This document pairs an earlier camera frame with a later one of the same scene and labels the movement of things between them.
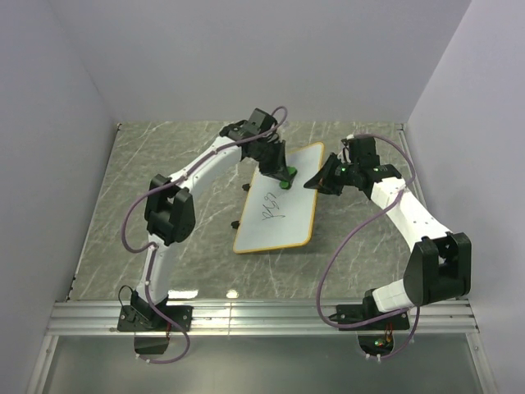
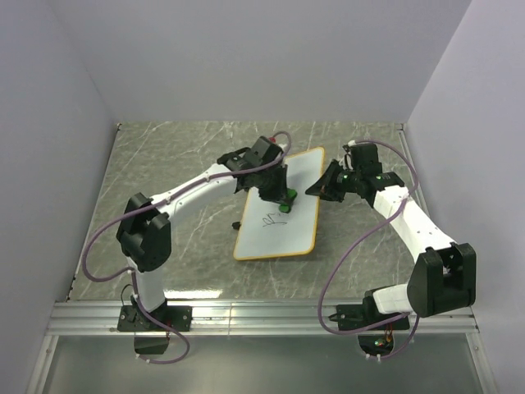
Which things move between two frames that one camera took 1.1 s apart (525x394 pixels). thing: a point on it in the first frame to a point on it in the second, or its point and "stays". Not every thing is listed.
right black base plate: [355, 313] stays
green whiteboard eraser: [285, 185] to [291, 195]
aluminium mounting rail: [257, 318] stays
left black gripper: [279, 170] to [280, 196]
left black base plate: [146, 318] stays
